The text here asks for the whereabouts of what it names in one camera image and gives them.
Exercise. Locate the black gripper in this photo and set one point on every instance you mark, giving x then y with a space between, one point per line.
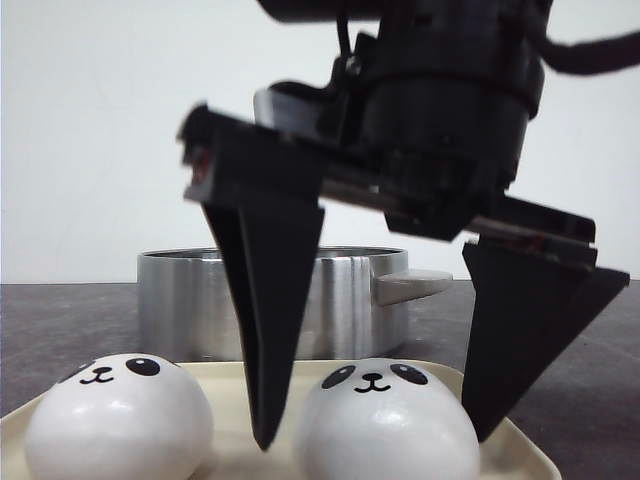
448 100

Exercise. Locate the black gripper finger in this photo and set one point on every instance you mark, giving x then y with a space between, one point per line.
529 307
261 205

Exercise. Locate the stainless steel steamer pot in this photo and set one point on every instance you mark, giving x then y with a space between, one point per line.
358 304

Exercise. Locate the panda bun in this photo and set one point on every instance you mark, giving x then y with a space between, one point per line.
122 416
384 419

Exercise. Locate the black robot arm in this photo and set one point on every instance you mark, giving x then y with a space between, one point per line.
400 10

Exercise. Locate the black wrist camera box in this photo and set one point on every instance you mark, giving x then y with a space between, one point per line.
331 114

